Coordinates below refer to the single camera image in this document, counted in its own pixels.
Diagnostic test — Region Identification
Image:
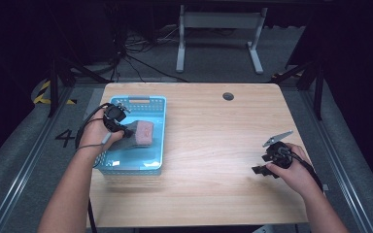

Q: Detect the grey wrist strap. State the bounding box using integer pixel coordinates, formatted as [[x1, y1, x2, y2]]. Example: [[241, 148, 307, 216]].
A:
[[76, 130, 113, 151]]

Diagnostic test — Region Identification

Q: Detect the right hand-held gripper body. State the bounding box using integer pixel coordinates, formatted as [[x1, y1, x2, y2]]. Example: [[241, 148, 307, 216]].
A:
[[262, 130, 294, 170]]

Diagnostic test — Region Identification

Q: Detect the blue plastic basket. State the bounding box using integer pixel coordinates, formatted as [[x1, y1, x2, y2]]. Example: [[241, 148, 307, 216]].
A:
[[91, 95, 168, 177]]

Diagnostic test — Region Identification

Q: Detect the person's left hand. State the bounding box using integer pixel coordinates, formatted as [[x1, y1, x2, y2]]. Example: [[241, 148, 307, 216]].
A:
[[77, 108, 125, 153]]

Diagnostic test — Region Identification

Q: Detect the yellow black hazard tape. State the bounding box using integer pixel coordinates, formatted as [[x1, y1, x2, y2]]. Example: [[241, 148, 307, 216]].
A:
[[33, 80, 78, 106]]

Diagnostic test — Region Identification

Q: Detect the bundle of black floor cables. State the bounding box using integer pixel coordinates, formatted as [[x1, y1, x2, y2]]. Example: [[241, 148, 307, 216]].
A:
[[110, 25, 188, 83]]

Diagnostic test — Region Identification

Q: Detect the grey pink glove red label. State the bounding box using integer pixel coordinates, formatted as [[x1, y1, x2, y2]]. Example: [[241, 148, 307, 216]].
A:
[[108, 119, 155, 151]]

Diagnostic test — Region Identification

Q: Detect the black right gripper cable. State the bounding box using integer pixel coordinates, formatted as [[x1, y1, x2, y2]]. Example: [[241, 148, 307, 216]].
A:
[[280, 147, 324, 192]]

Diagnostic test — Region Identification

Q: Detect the black metal stand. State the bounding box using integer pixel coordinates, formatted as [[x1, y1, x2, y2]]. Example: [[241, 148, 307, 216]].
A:
[[270, 57, 325, 121], [47, 54, 111, 118]]

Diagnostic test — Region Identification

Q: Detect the aluminium floor rail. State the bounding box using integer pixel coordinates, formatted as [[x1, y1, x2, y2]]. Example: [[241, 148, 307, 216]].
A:
[[0, 86, 76, 233], [299, 90, 373, 233]]

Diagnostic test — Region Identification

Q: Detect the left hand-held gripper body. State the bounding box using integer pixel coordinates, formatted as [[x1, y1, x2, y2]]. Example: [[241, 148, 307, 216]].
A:
[[102, 100, 132, 133]]

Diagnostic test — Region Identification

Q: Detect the person's right hand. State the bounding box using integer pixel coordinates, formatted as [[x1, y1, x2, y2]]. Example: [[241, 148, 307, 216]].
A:
[[265, 144, 322, 197]]

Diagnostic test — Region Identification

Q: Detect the white metal desk frame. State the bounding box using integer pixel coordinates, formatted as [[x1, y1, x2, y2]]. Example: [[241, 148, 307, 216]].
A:
[[175, 4, 268, 76]]

